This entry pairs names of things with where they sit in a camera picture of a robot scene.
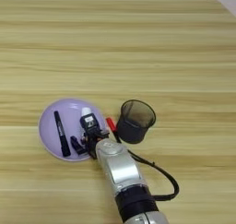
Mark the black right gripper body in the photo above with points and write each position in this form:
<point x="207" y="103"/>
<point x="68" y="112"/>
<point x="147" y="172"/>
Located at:
<point x="93" y="140"/>

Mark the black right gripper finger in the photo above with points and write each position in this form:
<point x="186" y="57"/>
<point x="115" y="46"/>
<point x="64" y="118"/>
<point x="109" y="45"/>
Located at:
<point x="105" y="132"/>
<point x="77" y="146"/>

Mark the black mesh pen cup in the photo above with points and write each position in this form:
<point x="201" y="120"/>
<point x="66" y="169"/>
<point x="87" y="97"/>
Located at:
<point x="132" y="131"/>

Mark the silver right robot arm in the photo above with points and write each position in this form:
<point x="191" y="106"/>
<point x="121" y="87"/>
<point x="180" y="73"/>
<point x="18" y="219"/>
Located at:
<point x="126" y="172"/>

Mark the red black marker pen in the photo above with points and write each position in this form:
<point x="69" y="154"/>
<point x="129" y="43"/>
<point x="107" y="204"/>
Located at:
<point x="111" y="124"/>

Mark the black box with white label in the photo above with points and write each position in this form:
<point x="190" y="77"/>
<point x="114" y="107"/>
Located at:
<point x="89" y="122"/>

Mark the white green glue stick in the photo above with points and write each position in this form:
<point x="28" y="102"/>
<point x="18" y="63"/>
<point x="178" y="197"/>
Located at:
<point x="86" y="111"/>

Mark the purple round plate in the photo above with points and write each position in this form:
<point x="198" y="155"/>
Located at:
<point x="52" y="129"/>

